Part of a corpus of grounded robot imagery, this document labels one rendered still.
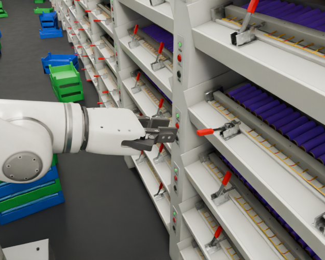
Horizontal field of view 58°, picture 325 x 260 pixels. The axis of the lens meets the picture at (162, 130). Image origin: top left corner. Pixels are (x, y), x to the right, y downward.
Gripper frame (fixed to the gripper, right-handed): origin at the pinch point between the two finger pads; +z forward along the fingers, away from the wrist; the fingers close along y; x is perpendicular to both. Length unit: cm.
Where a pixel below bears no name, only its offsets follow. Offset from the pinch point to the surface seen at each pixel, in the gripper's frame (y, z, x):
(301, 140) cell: 11.9, 22.9, 5.1
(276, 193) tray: 18.0, 14.7, -1.8
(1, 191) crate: -70, -31, -72
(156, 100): -55, 25, -17
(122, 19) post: -86, 15, 6
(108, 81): -133, 27, -40
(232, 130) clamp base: 1.1, 16.0, 0.9
